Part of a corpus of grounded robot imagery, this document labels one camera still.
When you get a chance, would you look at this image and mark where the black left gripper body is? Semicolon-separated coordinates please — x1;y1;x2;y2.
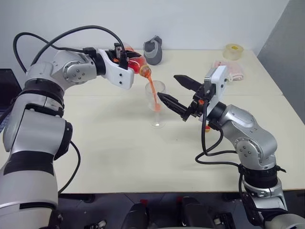
105;42;128;70

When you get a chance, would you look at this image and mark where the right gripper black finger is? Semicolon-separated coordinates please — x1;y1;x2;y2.
157;93;189;118
173;74;203;92

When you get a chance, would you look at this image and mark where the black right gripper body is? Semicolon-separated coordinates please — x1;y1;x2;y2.
181;83;214;123

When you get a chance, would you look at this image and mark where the plastic bottle with orange drink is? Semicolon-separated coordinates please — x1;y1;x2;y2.
119;42;152;77

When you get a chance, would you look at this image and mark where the clear wine glass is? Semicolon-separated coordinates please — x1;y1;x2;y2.
145;81;167;129

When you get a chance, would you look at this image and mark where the grey visor cap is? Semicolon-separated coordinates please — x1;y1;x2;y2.
143;34;163;65

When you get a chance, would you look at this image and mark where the pink cloth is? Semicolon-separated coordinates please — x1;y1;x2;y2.
213;60;245;82

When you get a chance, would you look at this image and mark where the clear tape roll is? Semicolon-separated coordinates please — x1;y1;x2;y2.
223;43;245;61

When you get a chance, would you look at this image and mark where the dark rounded shape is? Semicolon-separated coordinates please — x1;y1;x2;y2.
177;197;215;229
126;202;151;229

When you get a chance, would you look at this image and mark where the dark laptop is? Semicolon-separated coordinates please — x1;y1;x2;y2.
0;68;22;134

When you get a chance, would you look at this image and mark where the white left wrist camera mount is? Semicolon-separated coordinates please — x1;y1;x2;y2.
99;49;135;90

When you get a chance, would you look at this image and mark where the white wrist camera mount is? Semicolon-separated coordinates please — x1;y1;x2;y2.
203;65;228;115
99;49;135;90

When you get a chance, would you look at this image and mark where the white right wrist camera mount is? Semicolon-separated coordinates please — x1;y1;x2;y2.
203;65;228;115

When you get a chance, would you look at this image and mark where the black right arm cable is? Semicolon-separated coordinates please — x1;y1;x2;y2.
195;100;266;224

